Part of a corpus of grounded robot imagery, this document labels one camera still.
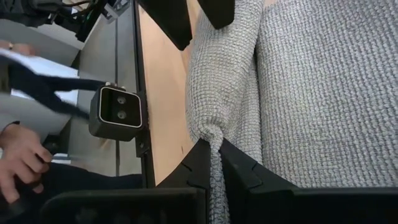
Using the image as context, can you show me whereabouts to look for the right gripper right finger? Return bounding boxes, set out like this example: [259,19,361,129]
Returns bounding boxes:
[219,138,398,224]

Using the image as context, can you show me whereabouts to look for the black table-level camera box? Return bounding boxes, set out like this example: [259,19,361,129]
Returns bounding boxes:
[88,83,144,142]

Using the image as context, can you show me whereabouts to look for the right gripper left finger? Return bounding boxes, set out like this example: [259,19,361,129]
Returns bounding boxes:
[40,138,213,224]

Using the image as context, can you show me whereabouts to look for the person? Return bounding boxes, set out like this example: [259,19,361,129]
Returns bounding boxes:
[0,39,144,224]

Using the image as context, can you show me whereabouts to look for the black metal table frame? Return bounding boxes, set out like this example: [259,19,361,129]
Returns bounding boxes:
[132,0,156,189]

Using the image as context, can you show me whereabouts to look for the grey microfiber towel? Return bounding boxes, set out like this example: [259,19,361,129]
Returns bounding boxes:
[185,0,398,224]

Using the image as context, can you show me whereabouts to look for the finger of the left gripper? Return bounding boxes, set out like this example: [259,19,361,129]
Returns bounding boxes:
[197,0,236,30]
[138,0,193,51]

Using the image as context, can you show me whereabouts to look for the person's hand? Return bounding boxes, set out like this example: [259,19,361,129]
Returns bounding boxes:
[0,124,53,205]
[0,40,32,57]

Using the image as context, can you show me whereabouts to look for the black strap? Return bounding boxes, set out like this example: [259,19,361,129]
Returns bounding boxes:
[0,55,108,121]

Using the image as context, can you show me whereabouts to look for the black equipment with cables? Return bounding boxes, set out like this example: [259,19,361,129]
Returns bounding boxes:
[0,0,109,43]

